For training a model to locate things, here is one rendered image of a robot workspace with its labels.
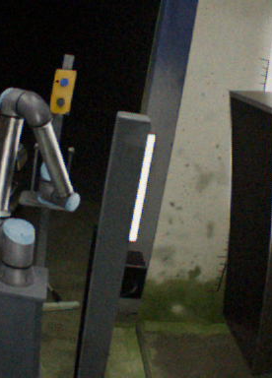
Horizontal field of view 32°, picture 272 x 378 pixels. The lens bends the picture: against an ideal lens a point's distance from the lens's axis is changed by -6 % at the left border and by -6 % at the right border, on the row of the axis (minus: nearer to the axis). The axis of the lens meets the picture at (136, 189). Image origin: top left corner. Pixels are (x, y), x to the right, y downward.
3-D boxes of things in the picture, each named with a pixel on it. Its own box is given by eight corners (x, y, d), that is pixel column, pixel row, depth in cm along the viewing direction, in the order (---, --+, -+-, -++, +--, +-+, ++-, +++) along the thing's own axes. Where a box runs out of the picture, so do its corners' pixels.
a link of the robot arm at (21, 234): (16, 270, 207) (19, 233, 202) (-8, 254, 216) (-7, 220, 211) (38, 262, 220) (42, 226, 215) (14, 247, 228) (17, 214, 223)
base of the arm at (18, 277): (-6, 283, 210) (-6, 265, 207) (-1, 265, 228) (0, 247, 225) (34, 290, 213) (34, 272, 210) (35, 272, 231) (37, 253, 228)
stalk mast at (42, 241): (42, 298, 327) (74, 55, 280) (41, 302, 321) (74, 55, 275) (34, 297, 326) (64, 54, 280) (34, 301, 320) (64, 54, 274)
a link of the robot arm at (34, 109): (50, 90, 201) (85, 202, 247) (31, 86, 207) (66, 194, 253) (33, 105, 194) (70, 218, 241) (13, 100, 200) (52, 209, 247)
